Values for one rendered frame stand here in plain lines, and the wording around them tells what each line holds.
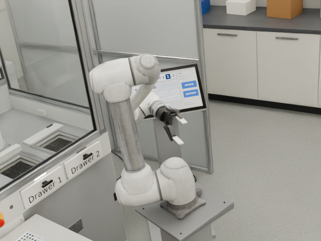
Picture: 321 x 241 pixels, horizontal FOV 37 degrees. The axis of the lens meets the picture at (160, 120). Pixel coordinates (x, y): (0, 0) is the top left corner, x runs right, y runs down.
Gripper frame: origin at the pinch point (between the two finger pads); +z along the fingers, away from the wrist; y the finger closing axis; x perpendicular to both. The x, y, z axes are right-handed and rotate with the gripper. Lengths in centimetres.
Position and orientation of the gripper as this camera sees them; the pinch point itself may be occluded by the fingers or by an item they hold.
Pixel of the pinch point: (182, 132)
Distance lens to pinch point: 253.6
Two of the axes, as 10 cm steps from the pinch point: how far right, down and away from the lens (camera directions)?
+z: 5.3, 5.3, -6.6
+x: 8.4, -2.3, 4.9
